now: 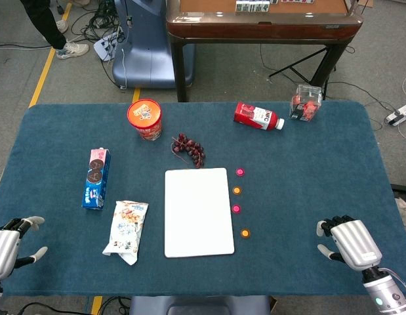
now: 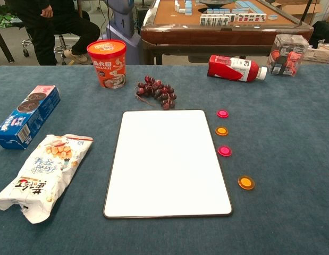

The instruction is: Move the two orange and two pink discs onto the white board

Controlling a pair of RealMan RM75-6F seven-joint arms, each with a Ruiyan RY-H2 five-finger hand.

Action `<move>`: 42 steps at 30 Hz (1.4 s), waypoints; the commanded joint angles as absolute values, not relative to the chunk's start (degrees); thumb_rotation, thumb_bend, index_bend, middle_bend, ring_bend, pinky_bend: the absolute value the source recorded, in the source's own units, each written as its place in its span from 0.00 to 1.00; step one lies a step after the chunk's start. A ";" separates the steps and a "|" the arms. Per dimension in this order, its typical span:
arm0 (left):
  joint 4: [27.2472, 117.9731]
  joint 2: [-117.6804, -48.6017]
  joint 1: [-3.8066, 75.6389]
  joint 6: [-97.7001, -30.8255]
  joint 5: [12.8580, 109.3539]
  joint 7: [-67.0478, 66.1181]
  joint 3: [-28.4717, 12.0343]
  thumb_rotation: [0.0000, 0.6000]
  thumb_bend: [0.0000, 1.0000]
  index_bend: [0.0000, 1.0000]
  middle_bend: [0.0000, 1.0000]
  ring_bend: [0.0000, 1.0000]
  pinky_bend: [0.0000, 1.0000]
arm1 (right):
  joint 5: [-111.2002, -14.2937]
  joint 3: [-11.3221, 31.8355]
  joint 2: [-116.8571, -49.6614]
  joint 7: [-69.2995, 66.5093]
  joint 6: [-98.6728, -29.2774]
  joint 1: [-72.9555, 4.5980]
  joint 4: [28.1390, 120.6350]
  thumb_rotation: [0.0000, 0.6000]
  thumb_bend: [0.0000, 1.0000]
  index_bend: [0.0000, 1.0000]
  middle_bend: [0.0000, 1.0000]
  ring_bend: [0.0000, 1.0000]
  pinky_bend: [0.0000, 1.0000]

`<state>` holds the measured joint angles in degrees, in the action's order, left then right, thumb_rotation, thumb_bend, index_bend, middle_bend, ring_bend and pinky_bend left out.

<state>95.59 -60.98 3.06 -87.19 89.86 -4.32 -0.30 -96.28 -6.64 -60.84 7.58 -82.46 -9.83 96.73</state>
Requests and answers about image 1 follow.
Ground clear box with red toy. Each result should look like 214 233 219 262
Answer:
289 84 323 123

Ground white power strip with cables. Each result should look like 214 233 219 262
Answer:
93 31 125 62

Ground red juice bottle white cap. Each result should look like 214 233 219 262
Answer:
233 102 285 132

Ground blue table cloth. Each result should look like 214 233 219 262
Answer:
0 100 406 298

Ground white snack bag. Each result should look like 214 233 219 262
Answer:
102 200 150 266

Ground orange instant noodle cup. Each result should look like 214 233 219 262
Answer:
127 98 163 142

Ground white power strip black plug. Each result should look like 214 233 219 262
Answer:
385 104 406 127

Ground tangle of black cables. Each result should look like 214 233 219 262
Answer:
79 0 125 45

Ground black metal frame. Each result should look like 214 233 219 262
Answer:
390 183 406 206

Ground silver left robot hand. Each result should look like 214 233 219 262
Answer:
0 215 49 282

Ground person in black, pale shoes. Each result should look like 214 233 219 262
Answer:
19 0 91 60

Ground brown mahjong table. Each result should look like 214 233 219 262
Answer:
165 0 364 103

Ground row of green-faced mahjong tiles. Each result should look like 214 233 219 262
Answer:
235 0 271 13

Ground blue grey machine base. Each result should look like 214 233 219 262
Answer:
112 0 195 89

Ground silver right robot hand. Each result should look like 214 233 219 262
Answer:
316 215 383 272

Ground blue cookie box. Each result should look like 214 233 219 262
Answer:
81 148 112 210

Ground bunch of dark red grapes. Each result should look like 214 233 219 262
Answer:
171 132 207 169

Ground white rectangular board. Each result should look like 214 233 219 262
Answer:
164 167 235 259

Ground grey blue robot torso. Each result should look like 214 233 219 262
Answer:
129 295 272 315

